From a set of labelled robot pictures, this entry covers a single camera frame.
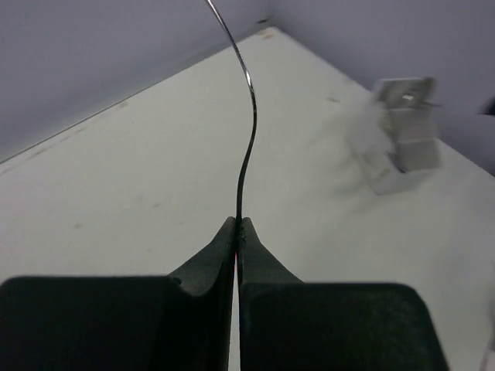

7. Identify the steel fork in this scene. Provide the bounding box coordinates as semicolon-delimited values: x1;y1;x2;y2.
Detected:
204;0;259;225

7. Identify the clear plastic utensil container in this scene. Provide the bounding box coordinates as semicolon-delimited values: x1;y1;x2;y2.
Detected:
347;76;446;196

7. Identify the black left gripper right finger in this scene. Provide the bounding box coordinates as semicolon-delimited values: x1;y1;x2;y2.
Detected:
237;218;449;370

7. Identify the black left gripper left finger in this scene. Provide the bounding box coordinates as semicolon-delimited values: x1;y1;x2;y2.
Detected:
1;218;236;370

